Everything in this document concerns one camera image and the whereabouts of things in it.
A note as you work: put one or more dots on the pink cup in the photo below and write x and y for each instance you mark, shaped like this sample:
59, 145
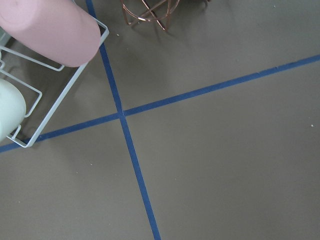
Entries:
59, 30

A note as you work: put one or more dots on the white cup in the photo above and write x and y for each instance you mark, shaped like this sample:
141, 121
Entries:
12, 108

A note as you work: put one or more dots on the copper wire bottle rack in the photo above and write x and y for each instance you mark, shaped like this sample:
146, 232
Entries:
149, 11

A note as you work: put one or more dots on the white wire cup rack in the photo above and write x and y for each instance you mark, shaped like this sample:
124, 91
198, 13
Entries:
43, 84

